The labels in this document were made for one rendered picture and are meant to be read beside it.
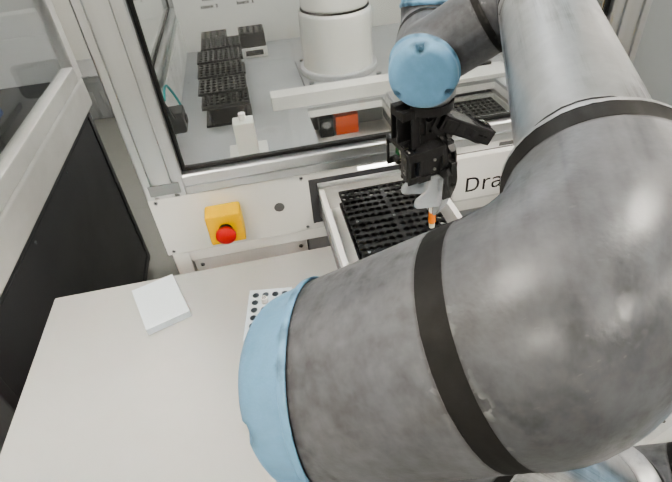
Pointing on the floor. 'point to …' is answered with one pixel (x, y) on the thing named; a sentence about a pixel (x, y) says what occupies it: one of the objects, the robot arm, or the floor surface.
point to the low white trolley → (146, 384)
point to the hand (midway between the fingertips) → (435, 204)
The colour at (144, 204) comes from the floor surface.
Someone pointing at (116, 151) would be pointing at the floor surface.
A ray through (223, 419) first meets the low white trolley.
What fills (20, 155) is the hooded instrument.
